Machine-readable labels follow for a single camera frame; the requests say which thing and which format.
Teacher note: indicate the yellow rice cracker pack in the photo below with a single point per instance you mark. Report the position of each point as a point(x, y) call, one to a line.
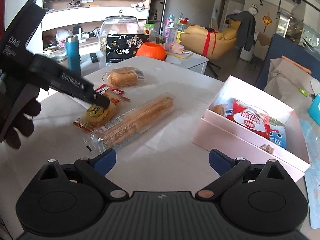
point(97, 116)

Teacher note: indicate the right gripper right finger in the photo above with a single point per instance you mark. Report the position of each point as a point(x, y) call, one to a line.
point(229, 171)

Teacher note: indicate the red white snack bag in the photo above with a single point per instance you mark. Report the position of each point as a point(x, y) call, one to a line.
point(252, 118)

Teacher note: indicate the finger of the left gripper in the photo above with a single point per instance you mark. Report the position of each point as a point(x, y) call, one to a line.
point(67, 82)

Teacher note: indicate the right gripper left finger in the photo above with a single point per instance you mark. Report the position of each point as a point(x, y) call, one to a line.
point(93, 172)

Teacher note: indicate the black plum snack bag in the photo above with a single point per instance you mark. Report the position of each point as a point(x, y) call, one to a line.
point(120, 47)

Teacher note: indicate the yellow sofa with ribbon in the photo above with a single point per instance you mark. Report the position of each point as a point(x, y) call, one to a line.
point(209, 42)

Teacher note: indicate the red snack packet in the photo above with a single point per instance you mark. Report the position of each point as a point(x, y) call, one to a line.
point(114, 94)

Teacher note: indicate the glass jar with lid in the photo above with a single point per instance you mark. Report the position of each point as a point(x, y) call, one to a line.
point(119, 24)

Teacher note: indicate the dark gloved left hand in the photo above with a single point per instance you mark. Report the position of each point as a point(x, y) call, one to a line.
point(22, 123)

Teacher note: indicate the blue snack packet in box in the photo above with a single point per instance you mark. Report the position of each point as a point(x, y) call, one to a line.
point(277, 132)

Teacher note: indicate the teal tape dispenser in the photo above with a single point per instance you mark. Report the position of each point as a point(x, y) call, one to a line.
point(314, 110)

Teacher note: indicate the blue cartoon sticker sheet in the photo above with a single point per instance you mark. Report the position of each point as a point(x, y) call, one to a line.
point(312, 173)

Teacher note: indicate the long wafer biscuit pack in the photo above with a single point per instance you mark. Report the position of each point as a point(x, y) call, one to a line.
point(130, 125)

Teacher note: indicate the pink cardboard gift box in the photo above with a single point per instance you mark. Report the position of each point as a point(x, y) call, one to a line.
point(215, 131)

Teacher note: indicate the round bread bun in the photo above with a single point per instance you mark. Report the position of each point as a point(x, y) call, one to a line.
point(124, 77)

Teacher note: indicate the teal water bottle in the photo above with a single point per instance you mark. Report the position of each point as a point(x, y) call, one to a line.
point(73, 54)

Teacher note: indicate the orange pumpkin bowl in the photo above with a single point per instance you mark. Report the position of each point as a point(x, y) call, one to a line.
point(152, 50)

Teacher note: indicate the pink plush toy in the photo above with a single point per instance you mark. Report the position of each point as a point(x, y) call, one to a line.
point(175, 48)

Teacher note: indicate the grey covered sofa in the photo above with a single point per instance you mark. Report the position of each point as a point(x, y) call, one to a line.
point(287, 81)

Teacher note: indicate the white side table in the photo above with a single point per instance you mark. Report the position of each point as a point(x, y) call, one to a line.
point(195, 62)

